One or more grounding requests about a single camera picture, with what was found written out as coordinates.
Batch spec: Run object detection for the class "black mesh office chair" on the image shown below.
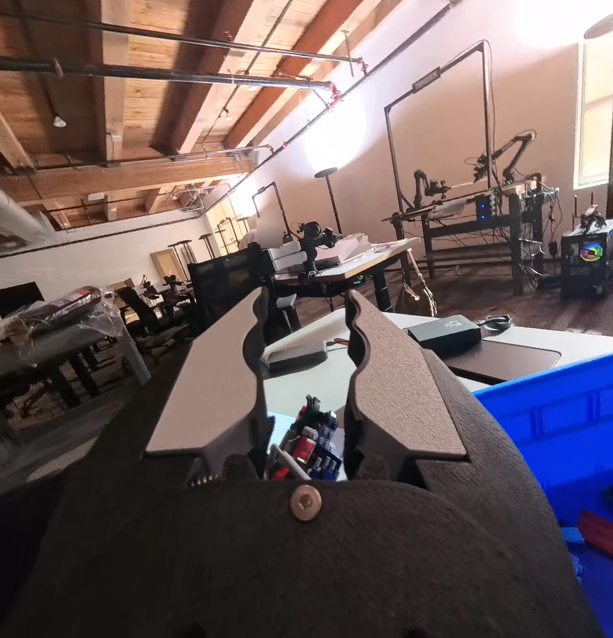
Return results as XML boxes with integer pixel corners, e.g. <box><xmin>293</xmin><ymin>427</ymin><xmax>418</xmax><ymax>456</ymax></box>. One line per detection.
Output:
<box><xmin>187</xmin><ymin>244</ymin><xmax>300</xmax><ymax>345</ymax></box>

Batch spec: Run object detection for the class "wooden top table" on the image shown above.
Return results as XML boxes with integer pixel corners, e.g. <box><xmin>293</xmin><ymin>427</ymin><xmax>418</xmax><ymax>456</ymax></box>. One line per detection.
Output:
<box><xmin>269</xmin><ymin>237</ymin><xmax>422</xmax><ymax>312</ymax></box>

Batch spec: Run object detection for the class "silver ventilation duct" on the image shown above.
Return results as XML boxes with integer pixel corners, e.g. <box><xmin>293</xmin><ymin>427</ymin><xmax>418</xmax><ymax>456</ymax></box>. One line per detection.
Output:
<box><xmin>0</xmin><ymin>178</ymin><xmax>53</xmax><ymax>243</ymax></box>

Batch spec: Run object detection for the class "black power bank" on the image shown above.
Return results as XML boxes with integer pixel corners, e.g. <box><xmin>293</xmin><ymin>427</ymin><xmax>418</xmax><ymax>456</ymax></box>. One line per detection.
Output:
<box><xmin>259</xmin><ymin>344</ymin><xmax>330</xmax><ymax>372</ymax></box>

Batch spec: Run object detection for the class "black swivel chair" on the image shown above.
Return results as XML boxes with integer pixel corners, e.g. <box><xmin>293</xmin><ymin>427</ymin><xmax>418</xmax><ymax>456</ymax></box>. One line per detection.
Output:
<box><xmin>115</xmin><ymin>286</ymin><xmax>190</xmax><ymax>352</ymax></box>

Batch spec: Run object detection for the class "plastic-wrapped black bundle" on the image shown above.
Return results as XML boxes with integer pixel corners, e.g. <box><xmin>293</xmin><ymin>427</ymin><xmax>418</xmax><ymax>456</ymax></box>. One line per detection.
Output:
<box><xmin>15</xmin><ymin>285</ymin><xmax>120</xmax><ymax>332</ymax></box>

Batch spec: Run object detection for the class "pile of toy bricks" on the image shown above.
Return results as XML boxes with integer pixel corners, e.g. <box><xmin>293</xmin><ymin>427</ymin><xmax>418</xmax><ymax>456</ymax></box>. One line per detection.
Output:
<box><xmin>561</xmin><ymin>483</ymin><xmax>613</xmax><ymax>579</ymax></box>

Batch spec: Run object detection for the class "window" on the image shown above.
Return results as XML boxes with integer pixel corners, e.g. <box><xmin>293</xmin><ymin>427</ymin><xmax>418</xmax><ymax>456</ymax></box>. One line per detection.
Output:
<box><xmin>573</xmin><ymin>30</ymin><xmax>613</xmax><ymax>190</ymax></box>

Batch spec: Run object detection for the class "toy brick truck model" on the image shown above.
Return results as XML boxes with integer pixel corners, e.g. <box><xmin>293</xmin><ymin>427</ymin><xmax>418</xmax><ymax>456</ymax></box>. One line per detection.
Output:
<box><xmin>266</xmin><ymin>394</ymin><xmax>345</xmax><ymax>481</ymax></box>

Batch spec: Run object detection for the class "blue plastic bin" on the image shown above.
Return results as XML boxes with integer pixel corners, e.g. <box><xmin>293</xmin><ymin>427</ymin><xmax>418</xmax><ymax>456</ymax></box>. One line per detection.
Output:
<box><xmin>473</xmin><ymin>349</ymin><xmax>613</xmax><ymax>638</ymax></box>

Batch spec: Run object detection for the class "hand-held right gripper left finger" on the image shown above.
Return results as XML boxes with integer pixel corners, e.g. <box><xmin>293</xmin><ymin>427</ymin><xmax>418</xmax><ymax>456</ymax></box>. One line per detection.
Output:
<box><xmin>144</xmin><ymin>286</ymin><xmax>276</xmax><ymax>481</ymax></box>

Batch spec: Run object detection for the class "black frame robot workstation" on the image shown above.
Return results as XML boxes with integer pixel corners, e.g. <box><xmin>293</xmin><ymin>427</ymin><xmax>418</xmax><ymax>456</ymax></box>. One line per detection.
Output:
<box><xmin>383</xmin><ymin>40</ymin><xmax>559</xmax><ymax>295</ymax></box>

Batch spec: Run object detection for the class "computer tower with glowing fan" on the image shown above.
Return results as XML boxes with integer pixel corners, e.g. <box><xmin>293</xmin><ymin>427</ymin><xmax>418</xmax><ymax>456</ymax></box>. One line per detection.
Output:
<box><xmin>561</xmin><ymin>217</ymin><xmax>613</xmax><ymax>300</ymax></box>

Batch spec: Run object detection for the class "black floor lamp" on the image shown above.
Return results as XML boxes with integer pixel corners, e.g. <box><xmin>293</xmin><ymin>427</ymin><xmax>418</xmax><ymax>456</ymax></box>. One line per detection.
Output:
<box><xmin>314</xmin><ymin>168</ymin><xmax>346</xmax><ymax>235</ymax></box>

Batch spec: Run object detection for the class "black wall screen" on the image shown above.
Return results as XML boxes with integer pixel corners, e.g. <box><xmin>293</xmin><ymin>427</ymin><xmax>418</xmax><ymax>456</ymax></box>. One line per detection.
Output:
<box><xmin>0</xmin><ymin>281</ymin><xmax>45</xmax><ymax>320</ymax></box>

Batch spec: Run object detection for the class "black power adapter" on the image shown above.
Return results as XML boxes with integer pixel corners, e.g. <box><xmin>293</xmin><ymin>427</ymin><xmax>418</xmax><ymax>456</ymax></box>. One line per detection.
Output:
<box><xmin>403</xmin><ymin>314</ymin><xmax>482</xmax><ymax>356</ymax></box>

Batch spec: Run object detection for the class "grey table with metal legs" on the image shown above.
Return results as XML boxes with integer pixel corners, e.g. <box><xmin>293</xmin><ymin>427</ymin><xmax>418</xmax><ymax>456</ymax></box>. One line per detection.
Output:
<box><xmin>0</xmin><ymin>319</ymin><xmax>152</xmax><ymax>414</ymax></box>

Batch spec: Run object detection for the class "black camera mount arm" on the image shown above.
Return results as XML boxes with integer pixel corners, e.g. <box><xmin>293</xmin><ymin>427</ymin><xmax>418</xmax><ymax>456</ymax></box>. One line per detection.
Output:
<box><xmin>293</xmin><ymin>222</ymin><xmax>344</xmax><ymax>282</ymax></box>

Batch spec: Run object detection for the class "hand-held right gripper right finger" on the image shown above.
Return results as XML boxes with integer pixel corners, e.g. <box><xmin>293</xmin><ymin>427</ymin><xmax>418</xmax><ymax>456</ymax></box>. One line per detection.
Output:
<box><xmin>344</xmin><ymin>289</ymin><xmax>468</xmax><ymax>482</ymax></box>

